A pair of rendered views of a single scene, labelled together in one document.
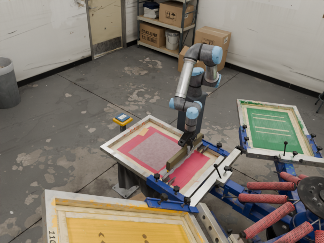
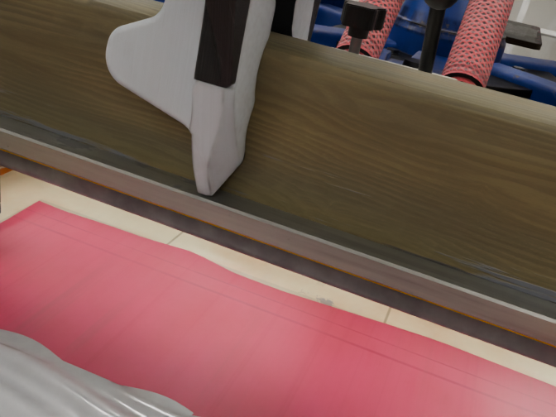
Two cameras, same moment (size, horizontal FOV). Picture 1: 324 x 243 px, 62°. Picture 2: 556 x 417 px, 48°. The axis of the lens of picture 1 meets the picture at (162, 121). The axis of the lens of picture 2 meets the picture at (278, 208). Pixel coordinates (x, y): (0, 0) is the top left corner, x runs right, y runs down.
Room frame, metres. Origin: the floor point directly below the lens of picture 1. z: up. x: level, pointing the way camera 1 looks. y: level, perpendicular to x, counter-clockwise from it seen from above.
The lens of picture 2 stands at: (1.50, 0.06, 1.19)
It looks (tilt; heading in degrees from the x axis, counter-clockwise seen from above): 26 degrees down; 249
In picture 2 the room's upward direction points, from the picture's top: 11 degrees clockwise
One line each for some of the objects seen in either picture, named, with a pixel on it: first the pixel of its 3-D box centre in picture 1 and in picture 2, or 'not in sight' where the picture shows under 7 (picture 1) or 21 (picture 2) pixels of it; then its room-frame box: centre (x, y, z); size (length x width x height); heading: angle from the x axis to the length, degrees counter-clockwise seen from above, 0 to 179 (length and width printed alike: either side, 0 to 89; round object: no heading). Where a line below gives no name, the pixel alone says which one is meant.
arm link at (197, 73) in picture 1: (196, 76); not in sight; (2.07, -0.27, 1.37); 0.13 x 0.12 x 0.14; 72
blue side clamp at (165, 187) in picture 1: (165, 190); not in sight; (1.17, -0.05, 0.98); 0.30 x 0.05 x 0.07; 54
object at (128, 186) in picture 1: (140, 184); not in sight; (1.40, 0.14, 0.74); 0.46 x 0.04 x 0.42; 54
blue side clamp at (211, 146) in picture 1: (208, 147); not in sight; (1.62, -0.38, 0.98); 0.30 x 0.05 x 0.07; 54
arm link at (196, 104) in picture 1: (193, 108); not in sight; (1.54, -0.21, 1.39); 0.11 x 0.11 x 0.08; 72
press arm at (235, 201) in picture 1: (210, 188); not in sight; (1.28, -0.37, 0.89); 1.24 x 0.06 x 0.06; 54
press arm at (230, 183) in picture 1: (230, 186); not in sight; (1.20, -0.48, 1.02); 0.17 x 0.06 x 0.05; 54
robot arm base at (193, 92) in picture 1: (194, 88); not in sight; (2.07, -0.26, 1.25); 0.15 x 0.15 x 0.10
